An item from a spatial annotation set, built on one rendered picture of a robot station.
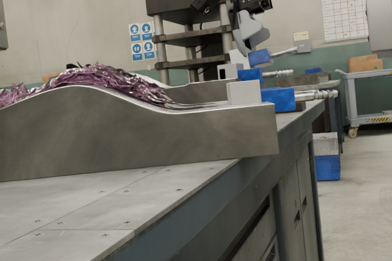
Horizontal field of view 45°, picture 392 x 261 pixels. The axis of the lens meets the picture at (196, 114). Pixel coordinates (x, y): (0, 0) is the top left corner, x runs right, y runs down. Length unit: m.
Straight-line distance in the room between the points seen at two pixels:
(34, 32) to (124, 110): 8.73
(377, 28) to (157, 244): 0.48
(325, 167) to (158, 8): 2.39
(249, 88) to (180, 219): 0.25
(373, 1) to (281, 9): 6.82
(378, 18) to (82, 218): 0.51
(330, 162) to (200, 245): 3.62
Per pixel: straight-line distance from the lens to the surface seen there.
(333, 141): 4.11
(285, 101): 0.58
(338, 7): 7.44
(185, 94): 0.84
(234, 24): 0.96
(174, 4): 5.12
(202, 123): 0.51
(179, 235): 0.36
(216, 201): 0.45
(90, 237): 0.29
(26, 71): 9.33
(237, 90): 0.57
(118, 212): 0.34
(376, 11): 0.71
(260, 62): 0.96
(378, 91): 7.40
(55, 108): 0.54
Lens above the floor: 0.88
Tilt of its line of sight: 3 degrees down
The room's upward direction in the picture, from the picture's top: 6 degrees counter-clockwise
